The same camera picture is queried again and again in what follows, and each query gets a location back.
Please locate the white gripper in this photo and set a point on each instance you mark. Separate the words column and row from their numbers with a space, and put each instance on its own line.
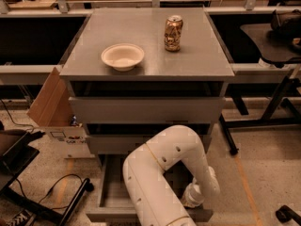
column 192, row 194

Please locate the grey bottom drawer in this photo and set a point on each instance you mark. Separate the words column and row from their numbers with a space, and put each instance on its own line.
column 114, row 205

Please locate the grey drawer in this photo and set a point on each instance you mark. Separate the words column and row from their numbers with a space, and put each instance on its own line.
column 146, row 110
column 118, row 144
column 114, row 205

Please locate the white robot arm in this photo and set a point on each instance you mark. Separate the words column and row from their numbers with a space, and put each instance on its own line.
column 155, row 202

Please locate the grey middle drawer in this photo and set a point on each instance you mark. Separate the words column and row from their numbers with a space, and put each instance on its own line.
column 118, row 144

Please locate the grey drawer cabinet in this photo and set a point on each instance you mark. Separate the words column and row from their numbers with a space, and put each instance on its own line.
column 146, row 89

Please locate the grey top drawer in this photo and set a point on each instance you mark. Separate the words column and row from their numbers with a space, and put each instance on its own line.
column 146, row 110

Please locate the black caster wheel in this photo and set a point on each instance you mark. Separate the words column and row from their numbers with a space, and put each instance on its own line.
column 285, row 214

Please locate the white printed box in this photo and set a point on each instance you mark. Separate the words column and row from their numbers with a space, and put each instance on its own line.
column 70, row 141

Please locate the white paper bowl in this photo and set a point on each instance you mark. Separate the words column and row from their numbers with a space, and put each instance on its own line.
column 123, row 56

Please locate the brown cardboard box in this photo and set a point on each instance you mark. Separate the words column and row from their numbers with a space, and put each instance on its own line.
column 51, row 107

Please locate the black white sneaker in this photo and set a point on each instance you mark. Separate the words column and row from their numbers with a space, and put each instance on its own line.
column 21, row 219

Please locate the gold soda can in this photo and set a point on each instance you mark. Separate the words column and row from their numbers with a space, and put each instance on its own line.
column 173, row 31

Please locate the black office chair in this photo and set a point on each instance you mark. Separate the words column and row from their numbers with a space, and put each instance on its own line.
column 278, row 41

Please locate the black stand base left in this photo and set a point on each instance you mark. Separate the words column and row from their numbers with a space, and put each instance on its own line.
column 21, row 181

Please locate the grey aluminium rail frame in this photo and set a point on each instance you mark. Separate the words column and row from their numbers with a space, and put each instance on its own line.
column 150, row 3

